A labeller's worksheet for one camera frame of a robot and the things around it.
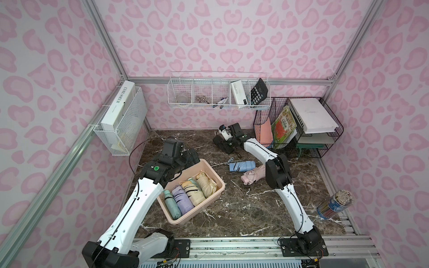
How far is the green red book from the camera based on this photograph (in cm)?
97

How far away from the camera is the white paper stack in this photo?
90 centimetres

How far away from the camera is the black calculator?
0.90m

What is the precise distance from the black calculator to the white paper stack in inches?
9.2
